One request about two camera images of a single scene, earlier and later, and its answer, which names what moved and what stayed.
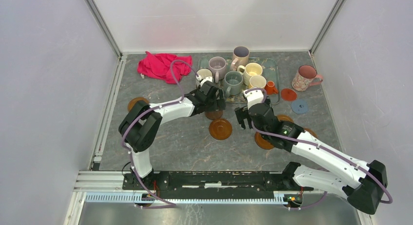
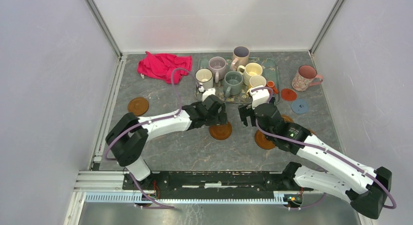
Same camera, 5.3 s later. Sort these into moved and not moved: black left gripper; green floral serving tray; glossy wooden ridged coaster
Moved: black left gripper
Not moved: glossy wooden ridged coaster; green floral serving tray
